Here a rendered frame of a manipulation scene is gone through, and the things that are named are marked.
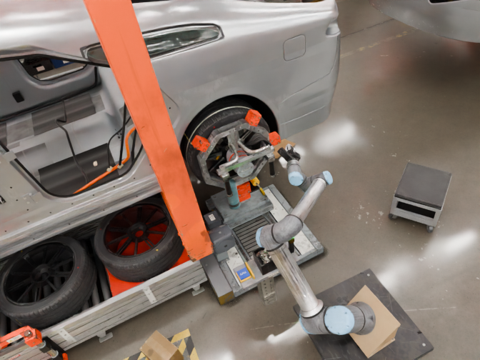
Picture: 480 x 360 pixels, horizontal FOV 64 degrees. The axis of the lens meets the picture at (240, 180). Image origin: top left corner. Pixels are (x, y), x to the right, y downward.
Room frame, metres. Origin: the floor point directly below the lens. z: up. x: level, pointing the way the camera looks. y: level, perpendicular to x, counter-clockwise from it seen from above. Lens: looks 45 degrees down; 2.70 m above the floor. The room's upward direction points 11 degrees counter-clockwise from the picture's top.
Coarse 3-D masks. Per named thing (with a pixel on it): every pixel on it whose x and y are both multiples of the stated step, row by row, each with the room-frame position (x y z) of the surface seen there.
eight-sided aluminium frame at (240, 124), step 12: (240, 120) 2.15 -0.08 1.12; (216, 132) 2.06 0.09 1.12; (228, 132) 2.07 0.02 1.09; (264, 132) 2.14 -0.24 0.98; (264, 144) 2.15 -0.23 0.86; (204, 156) 2.01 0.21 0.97; (204, 168) 2.00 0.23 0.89; (204, 180) 2.01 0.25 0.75; (216, 180) 2.06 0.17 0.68; (240, 180) 2.07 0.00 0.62
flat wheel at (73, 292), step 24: (48, 240) 1.95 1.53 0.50; (72, 240) 1.91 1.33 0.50; (24, 264) 1.82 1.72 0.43; (48, 264) 1.74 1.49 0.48; (72, 264) 1.68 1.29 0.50; (0, 288) 1.60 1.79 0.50; (24, 288) 1.71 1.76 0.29; (72, 288) 1.49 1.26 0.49; (24, 312) 1.37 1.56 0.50; (48, 312) 1.37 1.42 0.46; (72, 312) 1.42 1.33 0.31
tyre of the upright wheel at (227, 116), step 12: (204, 108) 2.30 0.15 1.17; (216, 108) 2.26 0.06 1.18; (240, 108) 2.25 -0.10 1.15; (252, 108) 2.35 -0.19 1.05; (192, 120) 2.26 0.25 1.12; (216, 120) 2.14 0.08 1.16; (228, 120) 2.16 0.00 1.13; (264, 120) 2.25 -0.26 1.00; (192, 132) 2.16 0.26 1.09; (204, 132) 2.10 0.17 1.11; (180, 144) 2.25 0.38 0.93; (192, 156) 2.06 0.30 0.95; (192, 168) 2.06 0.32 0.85
